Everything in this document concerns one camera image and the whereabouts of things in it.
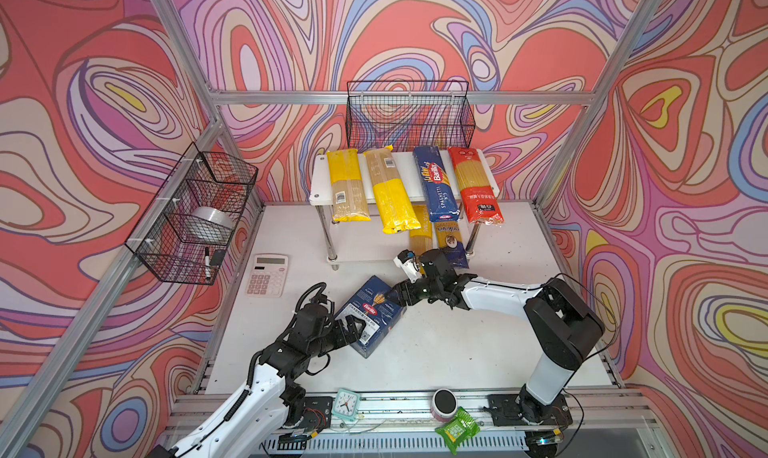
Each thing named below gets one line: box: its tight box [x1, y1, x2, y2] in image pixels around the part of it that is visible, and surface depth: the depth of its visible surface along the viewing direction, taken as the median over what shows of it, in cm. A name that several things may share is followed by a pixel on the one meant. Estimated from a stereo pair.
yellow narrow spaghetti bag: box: [363, 145, 421, 235], surface depth 73 cm
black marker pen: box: [205, 246, 211, 281], surface depth 73 cm
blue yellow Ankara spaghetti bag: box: [435, 221, 469, 268], surface depth 99 cm
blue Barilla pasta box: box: [334, 275, 407, 359], surface depth 86 cm
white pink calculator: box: [246, 254, 289, 298], surface depth 98 cm
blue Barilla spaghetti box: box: [413, 145, 460, 223], surface depth 72 cm
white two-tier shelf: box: [309, 149, 500, 271], surface depth 78 cm
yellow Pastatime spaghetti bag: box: [409, 204, 433, 256], surface depth 100 cm
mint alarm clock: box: [332, 388, 361, 422], surface depth 75 cm
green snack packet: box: [435, 406, 480, 456], surface depth 72 cm
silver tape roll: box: [190, 206, 235, 229], surface depth 75 cm
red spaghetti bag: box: [448, 147, 505, 225], surface depth 75 cm
